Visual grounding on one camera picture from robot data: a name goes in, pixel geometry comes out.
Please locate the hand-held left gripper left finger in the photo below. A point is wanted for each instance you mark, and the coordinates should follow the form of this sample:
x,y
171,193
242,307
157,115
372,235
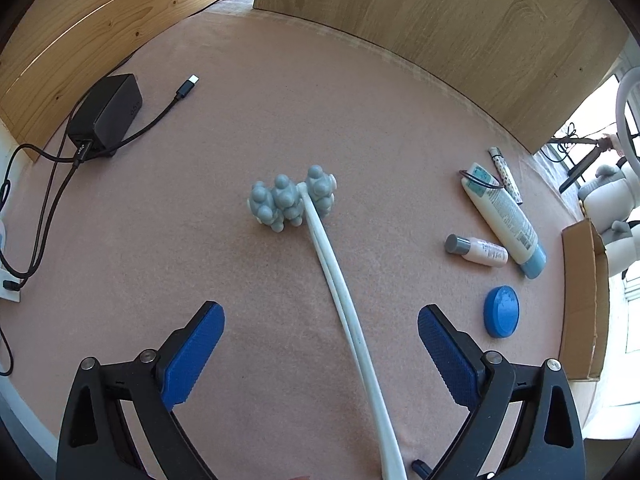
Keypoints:
x,y
195,355

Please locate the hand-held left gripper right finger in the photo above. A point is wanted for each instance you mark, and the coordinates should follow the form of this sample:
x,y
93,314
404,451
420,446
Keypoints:
x,y
445,355

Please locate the blue round lid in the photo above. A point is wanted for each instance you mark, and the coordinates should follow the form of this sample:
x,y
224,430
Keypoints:
x,y
502,312

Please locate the small pink bottle grey cap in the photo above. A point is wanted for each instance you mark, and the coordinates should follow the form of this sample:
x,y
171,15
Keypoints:
x,y
482,252

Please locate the cardboard box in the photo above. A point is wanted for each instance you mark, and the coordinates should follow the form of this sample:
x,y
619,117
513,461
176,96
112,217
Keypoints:
x,y
582,300

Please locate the white tube with blue cap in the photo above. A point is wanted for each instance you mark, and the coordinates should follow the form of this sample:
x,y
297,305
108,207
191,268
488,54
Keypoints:
x,y
510,220

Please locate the white massage roller grey balls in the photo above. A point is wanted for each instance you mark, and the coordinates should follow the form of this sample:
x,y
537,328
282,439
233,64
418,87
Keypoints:
x,y
287,197

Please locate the pink blanket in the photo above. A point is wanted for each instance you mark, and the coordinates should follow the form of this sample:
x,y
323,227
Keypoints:
x,y
250,285

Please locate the patterned lighter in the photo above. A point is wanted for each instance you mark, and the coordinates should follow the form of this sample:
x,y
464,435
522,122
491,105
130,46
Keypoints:
x,y
505,175

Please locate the small penguin plush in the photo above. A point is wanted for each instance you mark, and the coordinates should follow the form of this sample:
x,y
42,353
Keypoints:
x,y
622,252

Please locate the large penguin plush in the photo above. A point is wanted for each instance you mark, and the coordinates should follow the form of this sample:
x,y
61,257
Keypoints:
x,y
605,195

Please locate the black power adapter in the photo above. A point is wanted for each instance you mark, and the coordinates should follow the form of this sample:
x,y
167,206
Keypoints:
x,y
107,110

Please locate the large wooden board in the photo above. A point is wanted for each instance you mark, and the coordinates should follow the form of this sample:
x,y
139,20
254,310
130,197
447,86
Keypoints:
x,y
450,35

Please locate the pine slat panel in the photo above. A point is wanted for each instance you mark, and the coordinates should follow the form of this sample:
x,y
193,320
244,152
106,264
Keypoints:
x,y
100,25

